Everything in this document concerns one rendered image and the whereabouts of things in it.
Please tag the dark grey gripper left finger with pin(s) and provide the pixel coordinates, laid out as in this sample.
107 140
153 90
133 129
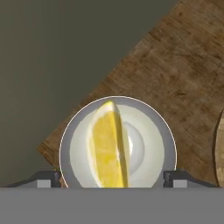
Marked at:
46 176

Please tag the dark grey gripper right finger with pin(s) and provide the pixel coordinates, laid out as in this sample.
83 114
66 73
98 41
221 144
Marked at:
176 176

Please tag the round wooden bowl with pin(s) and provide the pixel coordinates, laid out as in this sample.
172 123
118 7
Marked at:
220 151

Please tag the yellow lemon wedge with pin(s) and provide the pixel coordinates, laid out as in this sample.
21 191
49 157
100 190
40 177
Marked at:
106 148

